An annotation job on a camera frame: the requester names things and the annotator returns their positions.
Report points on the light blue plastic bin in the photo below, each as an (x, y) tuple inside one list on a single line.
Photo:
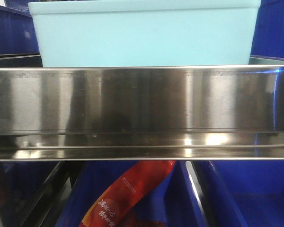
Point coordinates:
[(123, 33)]

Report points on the red snack bag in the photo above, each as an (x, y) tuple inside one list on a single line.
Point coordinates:
[(125, 192)]

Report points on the blue crate with red bag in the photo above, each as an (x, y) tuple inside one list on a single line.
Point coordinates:
[(172, 202)]

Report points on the blue crate lower right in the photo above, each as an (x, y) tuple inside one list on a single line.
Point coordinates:
[(244, 193)]

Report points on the blue crate upper right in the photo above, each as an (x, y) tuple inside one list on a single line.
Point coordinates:
[(269, 32)]

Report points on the blue crate upper left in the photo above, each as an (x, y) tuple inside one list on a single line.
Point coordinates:
[(17, 32)]

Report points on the stainless steel shelf rail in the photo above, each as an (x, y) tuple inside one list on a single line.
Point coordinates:
[(199, 112)]

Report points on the steel divider rail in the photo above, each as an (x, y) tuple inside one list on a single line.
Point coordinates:
[(198, 196)]

